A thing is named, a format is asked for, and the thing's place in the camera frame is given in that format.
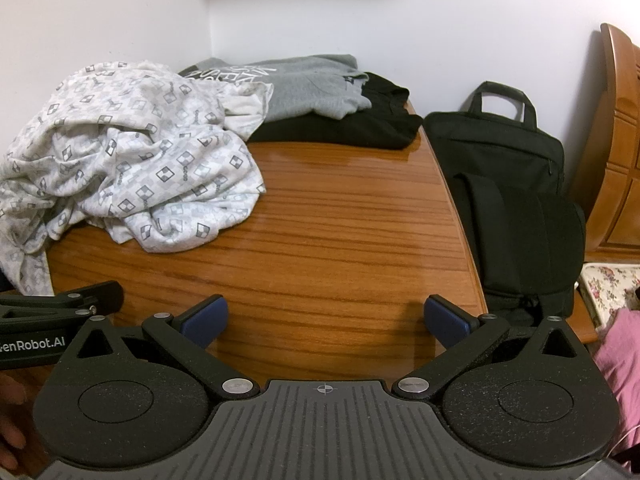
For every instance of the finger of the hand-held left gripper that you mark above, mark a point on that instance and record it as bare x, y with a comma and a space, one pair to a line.
45, 319
105, 295

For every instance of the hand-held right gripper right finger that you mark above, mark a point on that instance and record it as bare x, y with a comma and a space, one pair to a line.
445, 322

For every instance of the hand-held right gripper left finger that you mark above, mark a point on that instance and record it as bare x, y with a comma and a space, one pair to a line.
205, 322

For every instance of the white patterned shirt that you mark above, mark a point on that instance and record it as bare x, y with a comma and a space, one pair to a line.
125, 135

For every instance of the person's left hand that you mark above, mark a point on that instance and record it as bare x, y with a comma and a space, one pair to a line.
10, 445

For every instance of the black laptop bag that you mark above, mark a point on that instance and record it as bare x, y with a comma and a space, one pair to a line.
510, 185

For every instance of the floral cloth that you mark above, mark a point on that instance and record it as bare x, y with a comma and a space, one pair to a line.
607, 285

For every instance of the pink cloth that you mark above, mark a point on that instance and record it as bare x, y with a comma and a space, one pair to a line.
625, 360

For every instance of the black folded garment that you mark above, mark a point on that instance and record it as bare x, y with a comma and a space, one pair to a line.
370, 125

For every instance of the wooden bed headboard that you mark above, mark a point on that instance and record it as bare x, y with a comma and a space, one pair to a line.
620, 160

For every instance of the grey printed sweatshirt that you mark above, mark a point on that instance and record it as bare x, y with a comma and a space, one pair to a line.
310, 85

